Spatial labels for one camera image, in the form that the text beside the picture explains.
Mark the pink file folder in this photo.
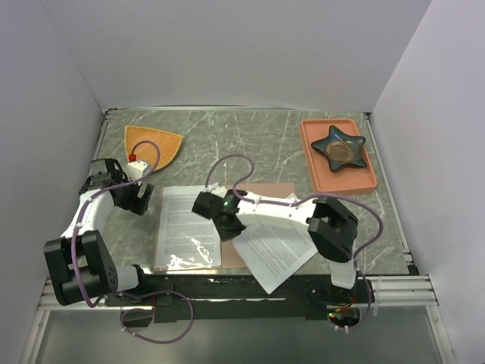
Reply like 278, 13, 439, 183
153, 182, 296, 271

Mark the single printed paper sheet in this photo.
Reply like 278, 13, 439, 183
153, 185, 222, 271

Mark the printed paper sheets stack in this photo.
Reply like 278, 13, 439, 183
232, 192, 318, 294

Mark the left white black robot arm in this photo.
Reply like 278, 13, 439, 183
43, 158, 154, 306

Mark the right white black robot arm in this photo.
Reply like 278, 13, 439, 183
192, 187, 358, 303

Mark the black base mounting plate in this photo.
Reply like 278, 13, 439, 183
106, 275, 375, 323

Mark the dark star-shaped dish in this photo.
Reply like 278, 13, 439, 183
310, 125, 368, 172

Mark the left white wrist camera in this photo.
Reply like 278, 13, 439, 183
124, 152, 151, 181

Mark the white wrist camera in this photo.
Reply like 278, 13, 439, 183
124, 152, 151, 181
204, 183, 227, 198

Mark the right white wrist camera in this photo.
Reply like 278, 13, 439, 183
204, 183, 227, 198

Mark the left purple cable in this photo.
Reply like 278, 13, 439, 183
71, 140, 195, 344

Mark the aluminium frame rail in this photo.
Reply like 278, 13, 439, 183
37, 276, 439, 312

